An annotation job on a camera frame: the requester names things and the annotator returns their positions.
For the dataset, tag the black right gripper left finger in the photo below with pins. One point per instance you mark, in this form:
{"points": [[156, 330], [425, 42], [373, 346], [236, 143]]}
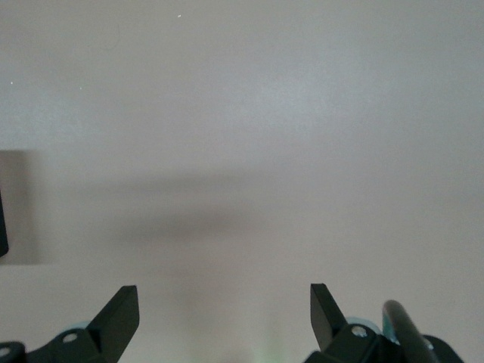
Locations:
{"points": [[102, 336]]}

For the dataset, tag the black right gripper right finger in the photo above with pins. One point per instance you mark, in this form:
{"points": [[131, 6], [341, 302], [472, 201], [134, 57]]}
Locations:
{"points": [[336, 340]]}

